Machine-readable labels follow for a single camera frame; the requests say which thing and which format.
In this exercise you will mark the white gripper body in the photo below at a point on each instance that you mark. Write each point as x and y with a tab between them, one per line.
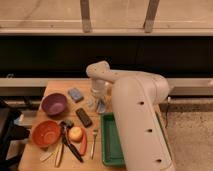
98	90

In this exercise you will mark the red bowl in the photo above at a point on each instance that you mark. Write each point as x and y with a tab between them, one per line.
46	133

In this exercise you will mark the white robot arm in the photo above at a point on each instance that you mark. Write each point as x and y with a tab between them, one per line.
134	95

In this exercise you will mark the purple bowl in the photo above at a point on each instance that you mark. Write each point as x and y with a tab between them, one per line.
54	104

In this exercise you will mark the blue sponge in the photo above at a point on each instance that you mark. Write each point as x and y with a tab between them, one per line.
76	95

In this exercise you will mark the black remote bar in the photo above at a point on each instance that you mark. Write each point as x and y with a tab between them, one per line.
84	118

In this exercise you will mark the silver fork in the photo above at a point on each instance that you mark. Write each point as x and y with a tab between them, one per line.
94	133

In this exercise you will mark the yellow red apple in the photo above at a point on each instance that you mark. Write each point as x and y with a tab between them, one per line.
75	134

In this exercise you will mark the orange carrot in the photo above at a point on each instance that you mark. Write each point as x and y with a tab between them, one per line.
83	146

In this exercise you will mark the green plastic tray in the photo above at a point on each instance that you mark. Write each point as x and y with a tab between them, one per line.
110	143

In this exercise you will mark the white plastic spoon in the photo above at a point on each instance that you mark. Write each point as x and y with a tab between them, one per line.
47	154

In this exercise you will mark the black chair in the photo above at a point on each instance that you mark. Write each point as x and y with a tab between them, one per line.
9	131

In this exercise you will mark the cream handled knife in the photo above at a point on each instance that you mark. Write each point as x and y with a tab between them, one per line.
58	155

